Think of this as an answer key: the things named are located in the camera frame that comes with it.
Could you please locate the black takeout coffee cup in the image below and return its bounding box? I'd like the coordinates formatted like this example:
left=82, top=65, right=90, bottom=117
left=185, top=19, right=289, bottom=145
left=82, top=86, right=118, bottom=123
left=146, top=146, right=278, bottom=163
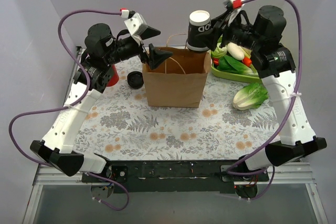
left=186, top=10, right=211, bottom=52

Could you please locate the black plastic cup lids stack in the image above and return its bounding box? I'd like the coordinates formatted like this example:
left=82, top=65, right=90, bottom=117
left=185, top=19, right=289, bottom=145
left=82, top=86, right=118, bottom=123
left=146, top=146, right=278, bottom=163
left=127, top=71, right=144, bottom=89

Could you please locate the brown paper bag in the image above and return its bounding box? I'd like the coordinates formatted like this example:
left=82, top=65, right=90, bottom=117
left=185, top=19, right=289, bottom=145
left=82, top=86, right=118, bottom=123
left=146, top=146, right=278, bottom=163
left=142, top=45, right=211, bottom=108

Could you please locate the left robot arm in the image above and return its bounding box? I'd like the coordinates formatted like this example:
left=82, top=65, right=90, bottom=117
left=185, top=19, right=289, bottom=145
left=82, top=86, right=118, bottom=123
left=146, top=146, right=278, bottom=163
left=30, top=19, right=172, bottom=182

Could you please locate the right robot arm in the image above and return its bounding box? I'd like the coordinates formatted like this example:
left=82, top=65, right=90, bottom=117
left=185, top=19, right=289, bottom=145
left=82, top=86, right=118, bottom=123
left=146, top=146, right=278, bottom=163
left=195, top=5, right=327, bottom=181

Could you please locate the round green cabbage toy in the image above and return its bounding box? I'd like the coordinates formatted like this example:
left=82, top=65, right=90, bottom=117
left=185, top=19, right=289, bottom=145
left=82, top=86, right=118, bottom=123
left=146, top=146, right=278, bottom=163
left=211, top=42, right=227, bottom=59

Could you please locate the white radish toy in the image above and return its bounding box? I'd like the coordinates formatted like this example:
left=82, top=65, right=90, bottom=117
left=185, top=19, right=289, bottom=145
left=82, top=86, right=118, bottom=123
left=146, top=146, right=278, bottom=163
left=226, top=42, right=245, bottom=61

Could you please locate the green bok choy toy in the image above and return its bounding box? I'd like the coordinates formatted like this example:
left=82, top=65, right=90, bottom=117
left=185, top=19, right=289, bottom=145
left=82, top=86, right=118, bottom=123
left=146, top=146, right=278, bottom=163
left=217, top=55, right=255, bottom=75

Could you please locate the orange carrot toy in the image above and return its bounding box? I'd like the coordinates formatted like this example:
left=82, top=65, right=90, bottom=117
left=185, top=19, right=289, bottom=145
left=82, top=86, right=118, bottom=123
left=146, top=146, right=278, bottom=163
left=242, top=56, right=252, bottom=67

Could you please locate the red plastic straw cup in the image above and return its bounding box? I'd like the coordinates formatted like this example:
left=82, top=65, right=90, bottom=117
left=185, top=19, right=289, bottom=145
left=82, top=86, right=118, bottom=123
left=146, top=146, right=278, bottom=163
left=107, top=65, right=119, bottom=87

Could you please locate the green vegetable tray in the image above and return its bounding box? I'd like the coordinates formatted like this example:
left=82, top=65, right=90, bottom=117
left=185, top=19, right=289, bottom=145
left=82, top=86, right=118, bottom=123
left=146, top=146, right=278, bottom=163
left=211, top=53, right=261, bottom=83

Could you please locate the small bok choy toy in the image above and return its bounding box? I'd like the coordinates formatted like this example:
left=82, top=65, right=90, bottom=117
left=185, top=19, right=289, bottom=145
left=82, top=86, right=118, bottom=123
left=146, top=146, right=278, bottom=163
left=233, top=83, right=268, bottom=111

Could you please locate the floral patterned table mat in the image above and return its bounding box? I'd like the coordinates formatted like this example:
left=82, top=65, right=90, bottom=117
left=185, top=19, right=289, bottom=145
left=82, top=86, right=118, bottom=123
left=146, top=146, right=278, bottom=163
left=74, top=57, right=279, bottom=160

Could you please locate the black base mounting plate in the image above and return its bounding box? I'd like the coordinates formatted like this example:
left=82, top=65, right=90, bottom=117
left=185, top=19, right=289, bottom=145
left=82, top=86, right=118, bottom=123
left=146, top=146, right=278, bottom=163
left=81, top=161, right=271, bottom=195

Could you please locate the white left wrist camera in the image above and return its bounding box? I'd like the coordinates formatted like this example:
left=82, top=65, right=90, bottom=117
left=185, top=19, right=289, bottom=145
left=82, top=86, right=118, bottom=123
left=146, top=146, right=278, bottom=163
left=124, top=13, right=148, bottom=45

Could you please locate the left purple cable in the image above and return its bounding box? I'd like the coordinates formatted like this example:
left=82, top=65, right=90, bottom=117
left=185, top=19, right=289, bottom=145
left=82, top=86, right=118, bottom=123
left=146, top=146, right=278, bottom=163
left=8, top=9, right=131, bottom=211

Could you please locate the purple cable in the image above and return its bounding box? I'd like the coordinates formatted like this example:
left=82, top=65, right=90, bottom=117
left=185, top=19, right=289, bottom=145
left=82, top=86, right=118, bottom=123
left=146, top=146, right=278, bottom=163
left=226, top=0, right=302, bottom=201
left=8, top=9, right=131, bottom=211

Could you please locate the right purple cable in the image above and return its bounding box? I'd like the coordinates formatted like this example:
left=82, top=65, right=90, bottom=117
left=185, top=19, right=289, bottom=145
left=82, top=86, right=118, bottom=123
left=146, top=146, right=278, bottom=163
left=226, top=0, right=302, bottom=201

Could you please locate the aluminium frame rail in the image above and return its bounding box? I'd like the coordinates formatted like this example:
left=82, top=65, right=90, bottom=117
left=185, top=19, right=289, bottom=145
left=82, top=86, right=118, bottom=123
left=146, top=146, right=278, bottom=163
left=24, top=163, right=328, bottom=223

